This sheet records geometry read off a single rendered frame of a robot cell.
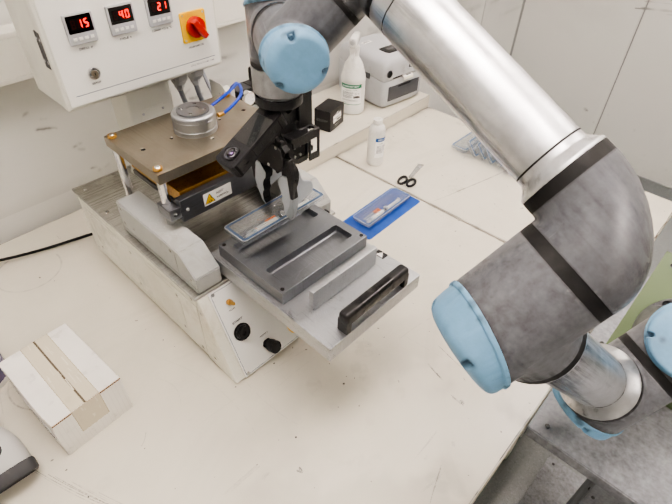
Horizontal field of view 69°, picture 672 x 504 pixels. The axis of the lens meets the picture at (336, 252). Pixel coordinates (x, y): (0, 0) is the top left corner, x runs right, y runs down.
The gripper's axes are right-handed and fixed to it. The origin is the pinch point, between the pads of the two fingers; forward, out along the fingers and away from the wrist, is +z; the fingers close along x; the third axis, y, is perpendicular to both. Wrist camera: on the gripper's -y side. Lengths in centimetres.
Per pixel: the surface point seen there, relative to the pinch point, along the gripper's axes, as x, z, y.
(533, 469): -53, 104, 54
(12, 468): 4, 24, -51
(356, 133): 38, 25, 65
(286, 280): -10.8, 4.6, -7.7
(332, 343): -23.3, 7.1, -10.1
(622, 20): 19, 23, 241
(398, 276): -23.7, 3.3, 4.4
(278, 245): -3.5, 4.7, -3.0
